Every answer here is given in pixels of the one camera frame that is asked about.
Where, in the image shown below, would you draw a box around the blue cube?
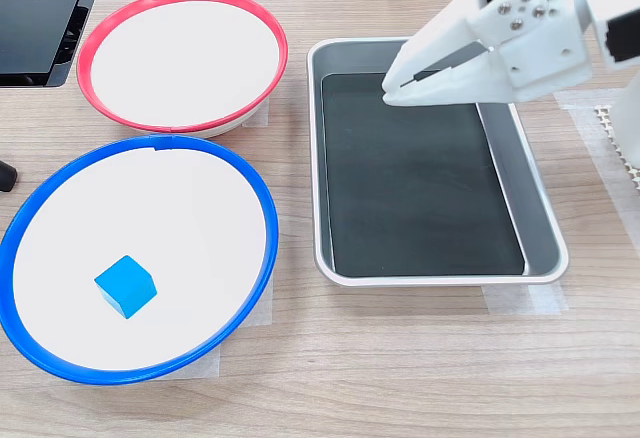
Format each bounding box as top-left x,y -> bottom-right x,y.
93,254 -> 158,320

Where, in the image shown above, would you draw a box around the black tray mat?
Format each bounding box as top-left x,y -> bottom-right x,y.
321,72 -> 526,278

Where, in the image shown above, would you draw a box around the steel tray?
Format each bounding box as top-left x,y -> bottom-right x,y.
306,36 -> 570,288

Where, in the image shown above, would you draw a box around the translucent tape piece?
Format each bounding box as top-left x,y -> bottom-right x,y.
147,275 -> 275,380
481,282 -> 569,316
241,97 -> 272,129

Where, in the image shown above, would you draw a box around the red rimmed white plate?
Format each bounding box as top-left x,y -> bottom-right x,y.
76,0 -> 290,139

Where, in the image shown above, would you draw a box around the blue rimmed white plate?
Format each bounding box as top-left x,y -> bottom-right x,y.
0,134 -> 280,386

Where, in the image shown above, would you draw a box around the black electronic device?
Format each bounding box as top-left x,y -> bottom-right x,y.
0,0 -> 110,88

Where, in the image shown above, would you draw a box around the small black object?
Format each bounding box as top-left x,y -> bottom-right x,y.
0,160 -> 19,193

